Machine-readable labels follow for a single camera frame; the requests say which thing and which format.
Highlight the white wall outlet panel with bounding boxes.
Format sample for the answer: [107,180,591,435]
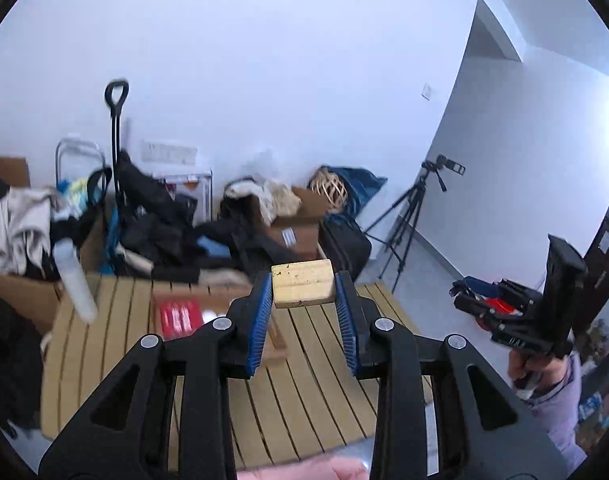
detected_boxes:
[143,141,198,163]

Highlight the black cart handle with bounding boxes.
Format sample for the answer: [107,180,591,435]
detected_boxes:
[104,79,130,201]

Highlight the pink quilt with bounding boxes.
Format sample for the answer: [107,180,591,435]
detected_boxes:
[237,457,370,480]

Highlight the blue bag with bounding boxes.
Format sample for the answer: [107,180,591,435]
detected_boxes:
[319,165,387,221]

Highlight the brown cardboard box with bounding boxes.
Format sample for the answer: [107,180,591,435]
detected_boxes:
[219,185,330,261]

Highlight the white wire rack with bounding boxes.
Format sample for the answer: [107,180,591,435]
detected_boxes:
[154,170,214,226]

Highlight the tall white bottle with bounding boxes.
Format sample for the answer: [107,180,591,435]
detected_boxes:
[53,240,99,322]

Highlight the pile of black clothes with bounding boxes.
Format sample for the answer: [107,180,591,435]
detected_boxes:
[117,152,285,281]

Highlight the black clothing heap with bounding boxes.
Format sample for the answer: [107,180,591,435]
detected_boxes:
[0,290,45,431]

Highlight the dark wooden door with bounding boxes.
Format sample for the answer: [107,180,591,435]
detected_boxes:
[584,200,609,336]

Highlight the black tripod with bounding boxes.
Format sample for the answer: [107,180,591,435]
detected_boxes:
[363,175,430,293]

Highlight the wicker basket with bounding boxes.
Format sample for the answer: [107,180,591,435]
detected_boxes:
[309,169,349,213]

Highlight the black suitcase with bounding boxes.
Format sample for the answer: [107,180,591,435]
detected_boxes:
[319,217,372,281]

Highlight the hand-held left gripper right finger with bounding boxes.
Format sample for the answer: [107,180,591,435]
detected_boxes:
[334,270,570,480]

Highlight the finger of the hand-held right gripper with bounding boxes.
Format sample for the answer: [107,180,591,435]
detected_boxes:
[455,275,541,307]
[453,295,526,331]

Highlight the person's right hand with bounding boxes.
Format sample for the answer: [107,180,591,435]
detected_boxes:
[507,347,570,403]

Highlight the silver metal frame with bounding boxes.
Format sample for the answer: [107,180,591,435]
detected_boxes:
[55,137,105,186]

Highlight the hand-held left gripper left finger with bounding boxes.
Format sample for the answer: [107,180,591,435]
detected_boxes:
[38,270,275,480]

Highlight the large cardboard box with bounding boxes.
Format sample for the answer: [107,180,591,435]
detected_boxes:
[0,157,105,333]

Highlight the pale wooden block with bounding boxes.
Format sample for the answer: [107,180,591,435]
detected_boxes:
[271,259,335,309]

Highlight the pile of light clothes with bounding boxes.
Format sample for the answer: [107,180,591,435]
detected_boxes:
[0,185,60,276]

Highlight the person's right forearm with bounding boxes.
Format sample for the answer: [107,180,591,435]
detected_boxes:
[527,355,590,480]

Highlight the slatted wooden folding table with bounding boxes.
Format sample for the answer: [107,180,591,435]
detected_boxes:
[40,275,435,471]

